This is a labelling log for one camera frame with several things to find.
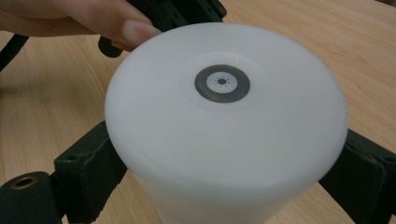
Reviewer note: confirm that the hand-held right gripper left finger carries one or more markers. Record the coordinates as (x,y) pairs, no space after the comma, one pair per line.
(87,174)

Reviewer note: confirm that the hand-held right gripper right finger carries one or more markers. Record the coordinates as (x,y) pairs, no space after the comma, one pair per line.
(364,180)

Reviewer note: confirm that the white cylinder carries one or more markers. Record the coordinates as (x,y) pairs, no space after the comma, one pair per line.
(218,140)

